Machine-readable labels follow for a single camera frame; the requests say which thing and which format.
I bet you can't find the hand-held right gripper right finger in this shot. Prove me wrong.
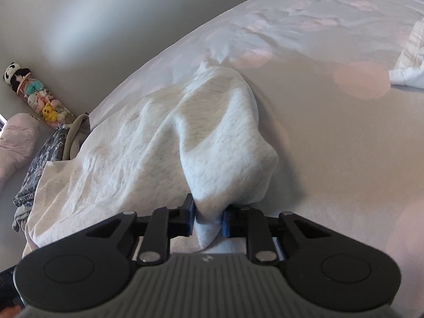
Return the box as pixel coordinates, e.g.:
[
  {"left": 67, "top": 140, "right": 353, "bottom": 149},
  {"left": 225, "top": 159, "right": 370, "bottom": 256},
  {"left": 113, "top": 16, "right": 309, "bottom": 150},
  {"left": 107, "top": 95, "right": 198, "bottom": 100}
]
[{"left": 221, "top": 205, "right": 335, "bottom": 266}]

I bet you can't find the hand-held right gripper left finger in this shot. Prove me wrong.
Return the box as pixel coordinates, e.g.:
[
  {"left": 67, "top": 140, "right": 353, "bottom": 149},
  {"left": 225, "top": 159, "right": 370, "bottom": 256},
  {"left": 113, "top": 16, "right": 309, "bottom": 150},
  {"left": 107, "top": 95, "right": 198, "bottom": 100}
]
[{"left": 84, "top": 193, "right": 196, "bottom": 266}]

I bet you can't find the light grey sweatshirt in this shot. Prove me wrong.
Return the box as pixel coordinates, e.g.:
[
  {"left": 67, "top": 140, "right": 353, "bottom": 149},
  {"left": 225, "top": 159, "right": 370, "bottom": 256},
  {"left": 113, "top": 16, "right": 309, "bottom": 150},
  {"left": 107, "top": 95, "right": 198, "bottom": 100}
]
[{"left": 21, "top": 60, "right": 279, "bottom": 259}]

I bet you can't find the grey patterned garment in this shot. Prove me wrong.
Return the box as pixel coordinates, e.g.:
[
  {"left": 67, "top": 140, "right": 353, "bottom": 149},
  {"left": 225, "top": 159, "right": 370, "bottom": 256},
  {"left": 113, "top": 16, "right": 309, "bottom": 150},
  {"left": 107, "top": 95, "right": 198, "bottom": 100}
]
[{"left": 12, "top": 123, "right": 72, "bottom": 210}]

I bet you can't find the white pink-dotted blanket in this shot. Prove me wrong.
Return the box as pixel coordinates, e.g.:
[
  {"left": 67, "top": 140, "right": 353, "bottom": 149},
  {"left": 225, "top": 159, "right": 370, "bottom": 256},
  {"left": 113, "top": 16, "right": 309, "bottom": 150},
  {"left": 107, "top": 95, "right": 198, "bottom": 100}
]
[{"left": 0, "top": 0, "right": 424, "bottom": 272}]

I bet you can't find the pink pillow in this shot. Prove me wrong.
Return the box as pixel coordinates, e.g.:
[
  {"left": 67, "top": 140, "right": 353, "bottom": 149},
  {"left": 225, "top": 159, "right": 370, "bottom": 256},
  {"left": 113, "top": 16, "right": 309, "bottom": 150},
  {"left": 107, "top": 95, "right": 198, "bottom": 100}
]
[{"left": 0, "top": 113, "right": 42, "bottom": 194}]

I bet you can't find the clear tube of plush toys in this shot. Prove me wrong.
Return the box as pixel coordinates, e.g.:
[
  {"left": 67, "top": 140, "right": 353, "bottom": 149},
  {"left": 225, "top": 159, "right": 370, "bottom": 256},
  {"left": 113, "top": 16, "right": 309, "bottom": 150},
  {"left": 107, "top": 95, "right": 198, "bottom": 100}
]
[{"left": 3, "top": 62, "right": 74, "bottom": 130}]

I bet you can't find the white garment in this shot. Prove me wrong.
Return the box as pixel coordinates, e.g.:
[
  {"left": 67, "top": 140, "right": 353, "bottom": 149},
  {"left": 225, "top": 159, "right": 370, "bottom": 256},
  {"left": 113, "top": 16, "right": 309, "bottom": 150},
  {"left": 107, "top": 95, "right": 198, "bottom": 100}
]
[{"left": 388, "top": 18, "right": 424, "bottom": 89}]

